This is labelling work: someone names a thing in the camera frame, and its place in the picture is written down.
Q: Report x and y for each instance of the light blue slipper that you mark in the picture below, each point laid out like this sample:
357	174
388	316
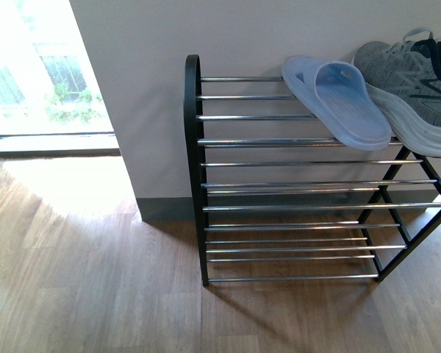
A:
336	93

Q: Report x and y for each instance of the grey sneaker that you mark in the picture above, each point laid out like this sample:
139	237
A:
404	81

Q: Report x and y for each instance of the black metal shoe rack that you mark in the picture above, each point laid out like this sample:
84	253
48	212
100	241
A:
358	221

